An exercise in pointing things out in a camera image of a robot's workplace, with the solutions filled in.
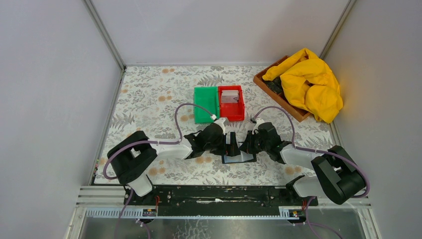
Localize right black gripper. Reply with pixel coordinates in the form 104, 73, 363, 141
239, 130, 270, 154

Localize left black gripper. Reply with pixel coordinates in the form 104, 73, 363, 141
204, 132, 240, 157

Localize black leather card holder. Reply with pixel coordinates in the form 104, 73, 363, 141
221, 149, 257, 164

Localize red plastic bin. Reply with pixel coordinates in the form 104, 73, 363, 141
218, 85, 245, 121

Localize green plastic bin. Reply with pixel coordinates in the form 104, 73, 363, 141
194, 87, 220, 124

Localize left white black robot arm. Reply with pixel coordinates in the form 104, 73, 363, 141
105, 123, 241, 205

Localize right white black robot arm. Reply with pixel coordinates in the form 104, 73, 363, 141
239, 119, 370, 205

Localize clear card stack in bin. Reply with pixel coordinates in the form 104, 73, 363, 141
220, 90, 239, 104

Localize floral table mat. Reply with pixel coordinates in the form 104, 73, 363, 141
93, 66, 334, 185

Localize brown wooden tray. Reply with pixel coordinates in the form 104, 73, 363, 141
253, 55, 312, 122

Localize dark items in tray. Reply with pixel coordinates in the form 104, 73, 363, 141
265, 77, 284, 95

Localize yellow cloth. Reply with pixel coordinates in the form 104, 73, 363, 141
262, 48, 343, 123

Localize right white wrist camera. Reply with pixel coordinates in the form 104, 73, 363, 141
250, 118, 274, 134

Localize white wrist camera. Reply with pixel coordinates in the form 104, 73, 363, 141
213, 118, 229, 134
250, 118, 274, 134

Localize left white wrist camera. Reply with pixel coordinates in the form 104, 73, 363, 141
213, 118, 229, 134

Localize grey slotted cable duct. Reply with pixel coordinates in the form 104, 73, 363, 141
86, 206, 298, 221

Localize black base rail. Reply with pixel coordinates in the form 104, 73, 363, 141
124, 185, 318, 217

